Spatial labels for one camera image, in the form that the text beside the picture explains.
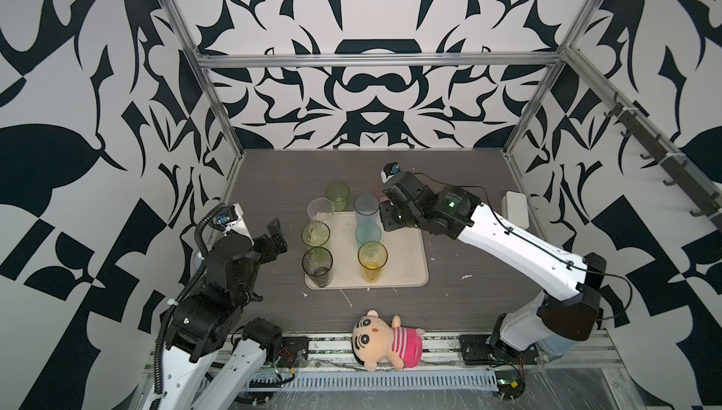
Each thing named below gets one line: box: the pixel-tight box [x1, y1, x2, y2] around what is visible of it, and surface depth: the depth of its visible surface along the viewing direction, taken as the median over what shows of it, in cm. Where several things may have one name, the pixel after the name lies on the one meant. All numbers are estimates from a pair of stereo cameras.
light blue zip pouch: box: [535, 333, 580, 358], surface depth 74 cm
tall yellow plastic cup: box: [357, 240, 389, 282], surface depth 81 cm
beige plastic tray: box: [327, 210, 429, 289], surface depth 89 cm
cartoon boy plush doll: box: [352, 309, 426, 373], surface depth 71 cm
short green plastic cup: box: [325, 181, 351, 212], surface depth 100 cm
